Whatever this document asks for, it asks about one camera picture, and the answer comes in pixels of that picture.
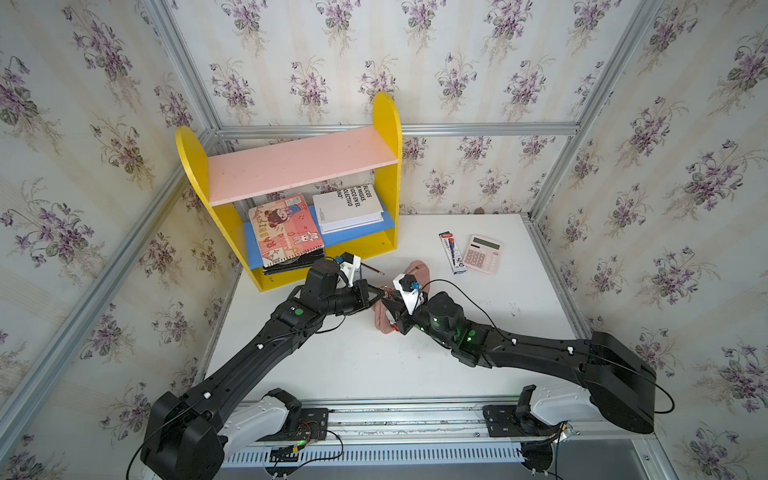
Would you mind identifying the white blue pen box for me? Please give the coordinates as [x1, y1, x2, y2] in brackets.
[438, 231, 467, 275]

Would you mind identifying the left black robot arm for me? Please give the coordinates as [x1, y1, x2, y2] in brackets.
[133, 258, 385, 479]

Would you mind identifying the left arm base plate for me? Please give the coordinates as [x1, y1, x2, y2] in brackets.
[263, 388, 329, 442]

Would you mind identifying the black notebook stack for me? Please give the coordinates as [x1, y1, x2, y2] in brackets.
[262, 251, 325, 276]

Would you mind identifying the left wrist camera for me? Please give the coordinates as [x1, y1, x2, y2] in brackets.
[336, 252, 361, 287]

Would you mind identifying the red black pencil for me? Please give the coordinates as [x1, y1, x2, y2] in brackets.
[360, 263, 386, 275]

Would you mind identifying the pink cartoon spiral notebook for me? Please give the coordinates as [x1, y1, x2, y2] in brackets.
[244, 194, 325, 269]

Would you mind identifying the aluminium mounting rail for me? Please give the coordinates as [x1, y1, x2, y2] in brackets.
[143, 395, 649, 448]

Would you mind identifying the white vent grille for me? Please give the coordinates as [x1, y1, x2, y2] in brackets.
[223, 442, 525, 469]

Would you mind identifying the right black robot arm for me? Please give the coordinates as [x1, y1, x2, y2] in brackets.
[382, 292, 656, 434]

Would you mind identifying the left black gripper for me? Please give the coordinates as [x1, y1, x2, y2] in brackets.
[320, 283, 389, 320]

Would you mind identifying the pink corduroy bag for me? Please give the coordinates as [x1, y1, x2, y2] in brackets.
[373, 260, 431, 334]

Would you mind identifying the pink calculator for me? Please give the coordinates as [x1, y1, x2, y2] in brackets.
[463, 235, 503, 275]

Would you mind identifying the white book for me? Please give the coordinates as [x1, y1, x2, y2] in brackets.
[313, 184, 383, 234]

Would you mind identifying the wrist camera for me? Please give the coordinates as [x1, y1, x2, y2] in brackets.
[336, 252, 361, 287]
[393, 274, 423, 315]

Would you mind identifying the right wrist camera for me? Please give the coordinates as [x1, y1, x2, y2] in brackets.
[393, 274, 423, 315]

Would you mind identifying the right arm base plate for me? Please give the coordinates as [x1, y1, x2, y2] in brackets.
[482, 384, 563, 438]

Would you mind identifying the yellow pink blue shelf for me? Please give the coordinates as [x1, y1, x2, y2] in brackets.
[175, 92, 404, 265]

